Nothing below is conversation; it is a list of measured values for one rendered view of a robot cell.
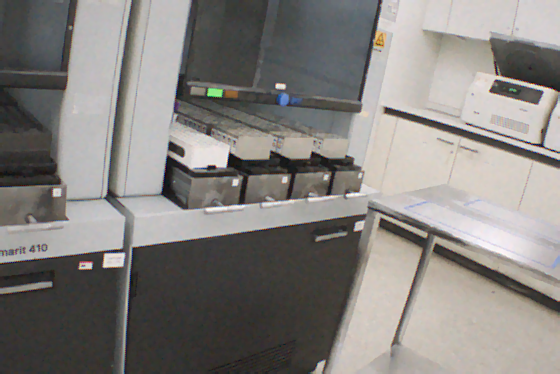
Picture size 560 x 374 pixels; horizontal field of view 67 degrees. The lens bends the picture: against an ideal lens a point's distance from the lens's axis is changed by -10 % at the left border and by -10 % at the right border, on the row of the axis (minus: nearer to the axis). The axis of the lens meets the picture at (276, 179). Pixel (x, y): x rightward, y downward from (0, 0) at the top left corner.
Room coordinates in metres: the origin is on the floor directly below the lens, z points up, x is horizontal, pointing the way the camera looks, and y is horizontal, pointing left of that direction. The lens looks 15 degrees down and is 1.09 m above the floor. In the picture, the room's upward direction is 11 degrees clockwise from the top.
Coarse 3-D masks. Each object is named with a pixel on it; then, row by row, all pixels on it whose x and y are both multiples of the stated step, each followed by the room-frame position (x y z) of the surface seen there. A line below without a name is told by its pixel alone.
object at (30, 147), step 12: (0, 132) 0.73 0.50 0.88; (12, 132) 0.74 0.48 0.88; (24, 132) 0.76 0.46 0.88; (36, 132) 0.77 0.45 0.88; (48, 132) 0.79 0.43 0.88; (0, 144) 0.72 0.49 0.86; (12, 144) 0.73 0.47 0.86; (24, 144) 0.75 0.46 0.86; (36, 144) 0.77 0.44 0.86; (48, 144) 0.78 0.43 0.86; (0, 156) 0.72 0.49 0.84; (12, 156) 0.73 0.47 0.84; (24, 156) 0.75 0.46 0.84; (36, 156) 0.77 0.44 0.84; (48, 156) 0.78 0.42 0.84
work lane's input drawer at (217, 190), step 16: (176, 160) 1.01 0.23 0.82; (176, 176) 0.97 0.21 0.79; (192, 176) 0.95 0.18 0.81; (208, 176) 0.97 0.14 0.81; (224, 176) 0.99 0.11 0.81; (240, 176) 1.03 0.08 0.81; (192, 192) 0.93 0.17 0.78; (208, 192) 0.96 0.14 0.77; (224, 192) 0.99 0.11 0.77; (192, 208) 0.94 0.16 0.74; (208, 208) 0.92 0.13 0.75; (224, 208) 0.95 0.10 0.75; (240, 208) 0.97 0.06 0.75
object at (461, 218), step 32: (416, 192) 1.15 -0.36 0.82; (448, 192) 1.23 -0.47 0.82; (416, 224) 0.91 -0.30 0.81; (448, 224) 0.92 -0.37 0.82; (480, 224) 0.97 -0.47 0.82; (512, 224) 1.03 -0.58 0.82; (544, 224) 1.09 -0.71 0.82; (512, 256) 0.79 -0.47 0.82; (544, 256) 0.83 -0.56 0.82; (352, 288) 0.98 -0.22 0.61; (416, 288) 1.30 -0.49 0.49; (384, 352) 1.23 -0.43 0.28; (416, 352) 1.26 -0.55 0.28
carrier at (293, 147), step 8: (280, 136) 1.22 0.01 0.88; (288, 136) 1.23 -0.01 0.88; (296, 136) 1.26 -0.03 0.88; (304, 136) 1.28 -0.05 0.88; (280, 144) 1.21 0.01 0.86; (288, 144) 1.22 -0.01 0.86; (296, 144) 1.24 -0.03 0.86; (304, 144) 1.26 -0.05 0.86; (280, 152) 1.21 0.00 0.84; (288, 152) 1.23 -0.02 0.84; (296, 152) 1.25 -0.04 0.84; (304, 152) 1.27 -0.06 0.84
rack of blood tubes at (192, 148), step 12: (180, 132) 1.09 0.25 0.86; (192, 132) 1.12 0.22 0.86; (168, 144) 1.12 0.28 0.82; (180, 144) 1.01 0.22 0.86; (192, 144) 0.99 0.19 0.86; (204, 144) 1.01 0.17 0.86; (216, 144) 1.04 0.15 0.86; (180, 156) 1.09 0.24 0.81; (192, 156) 0.97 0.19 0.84; (204, 156) 0.99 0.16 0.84; (216, 156) 1.01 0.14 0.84
